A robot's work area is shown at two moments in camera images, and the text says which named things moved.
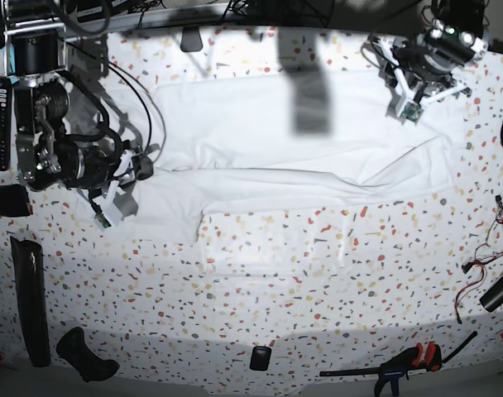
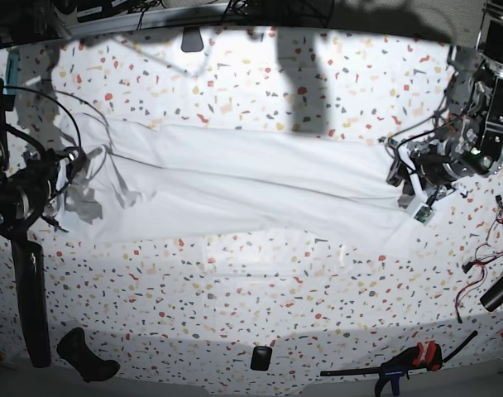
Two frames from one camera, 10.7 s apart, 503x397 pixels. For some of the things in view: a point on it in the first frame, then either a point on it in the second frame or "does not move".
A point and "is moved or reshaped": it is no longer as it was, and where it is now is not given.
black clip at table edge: (191, 40) does not move
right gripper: (404, 100) -> (428, 171)
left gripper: (105, 197) -> (69, 162)
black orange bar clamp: (418, 359) does not move
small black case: (261, 358) does not move
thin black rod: (473, 335) does not move
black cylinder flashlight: (500, 291) does not move
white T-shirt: (272, 139) is moved or reshaped
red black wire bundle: (500, 239) does not move
